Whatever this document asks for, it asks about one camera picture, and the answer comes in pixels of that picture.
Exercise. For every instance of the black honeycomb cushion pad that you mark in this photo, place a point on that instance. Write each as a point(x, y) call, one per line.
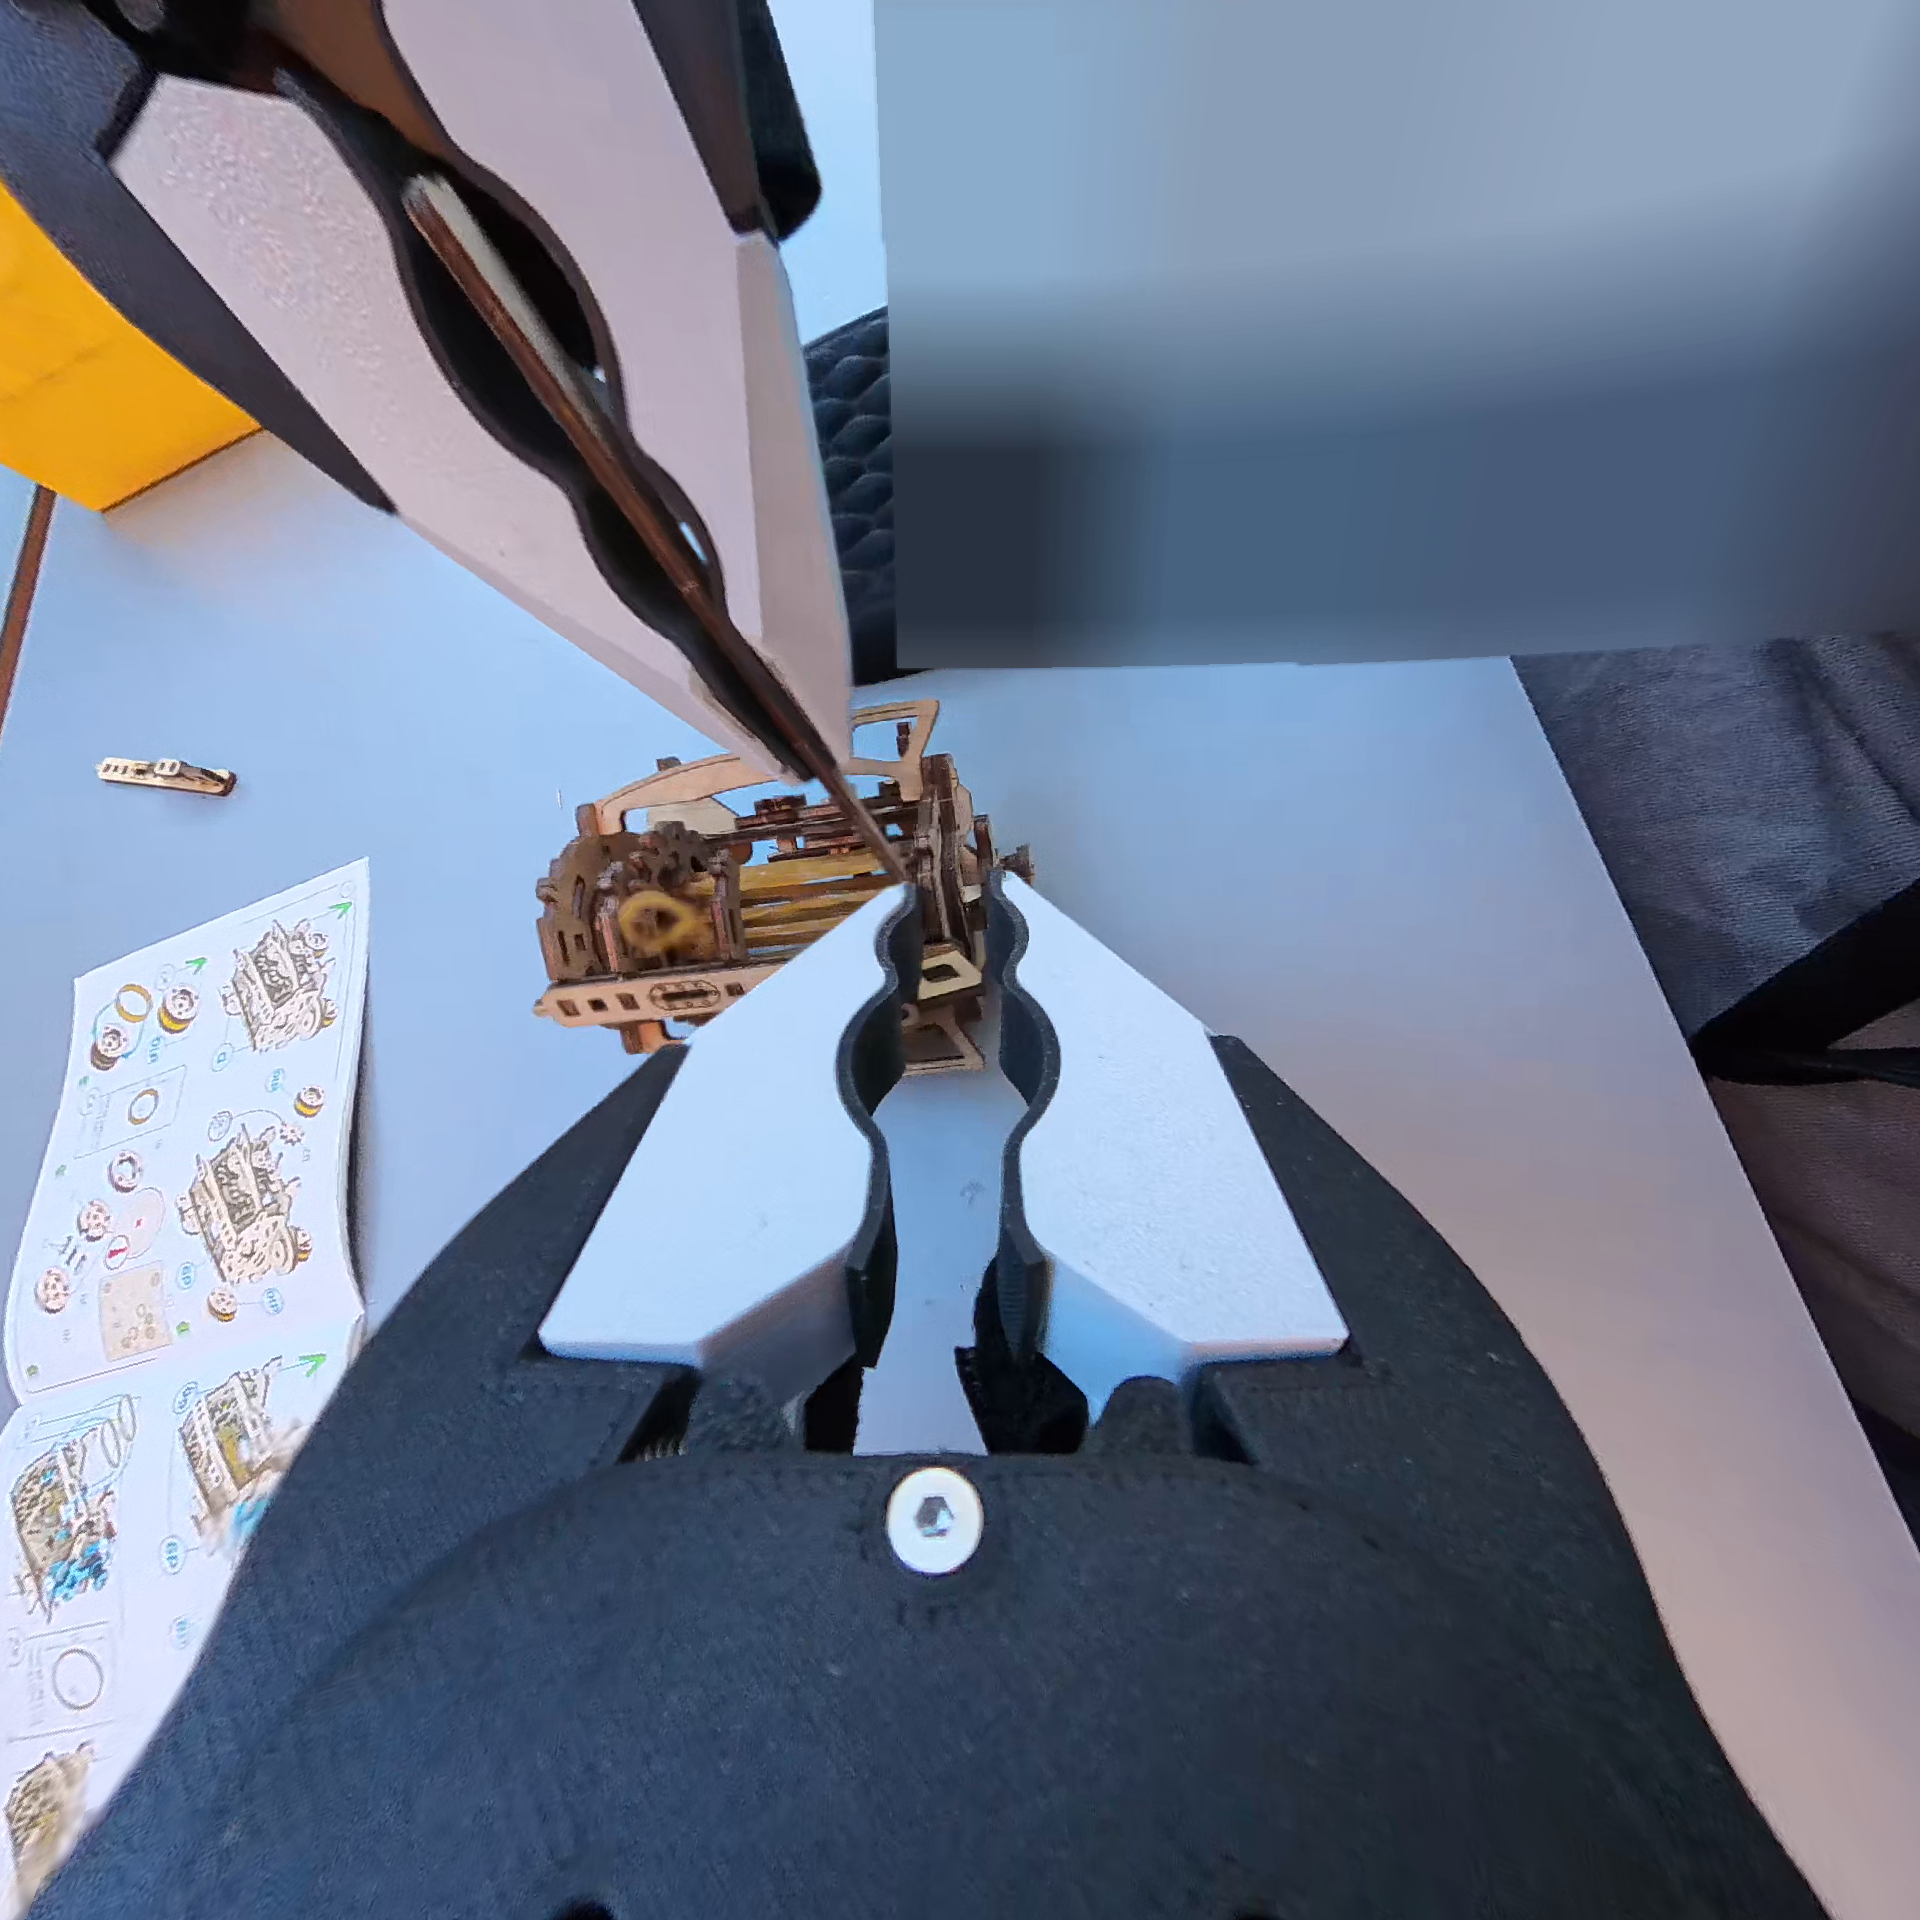
point(858, 450)

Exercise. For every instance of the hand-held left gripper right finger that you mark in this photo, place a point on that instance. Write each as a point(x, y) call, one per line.
point(1169, 1200)

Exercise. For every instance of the black chair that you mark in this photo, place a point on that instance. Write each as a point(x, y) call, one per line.
point(1818, 1018)

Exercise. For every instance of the printed instruction sheet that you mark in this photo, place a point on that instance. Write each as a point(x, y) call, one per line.
point(193, 1141)

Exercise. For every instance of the dark grey cloth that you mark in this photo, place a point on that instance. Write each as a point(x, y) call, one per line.
point(1742, 811)

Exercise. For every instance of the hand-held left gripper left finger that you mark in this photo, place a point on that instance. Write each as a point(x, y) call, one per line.
point(737, 1200)

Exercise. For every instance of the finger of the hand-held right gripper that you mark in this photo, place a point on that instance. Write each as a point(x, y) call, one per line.
point(376, 301)
point(644, 180)

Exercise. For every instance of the small wooden model part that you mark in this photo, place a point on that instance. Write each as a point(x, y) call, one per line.
point(163, 774)

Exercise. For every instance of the wooden mechanical model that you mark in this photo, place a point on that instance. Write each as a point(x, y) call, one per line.
point(644, 915)

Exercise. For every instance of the yellow plastic bin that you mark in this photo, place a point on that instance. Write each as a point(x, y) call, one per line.
point(89, 390)

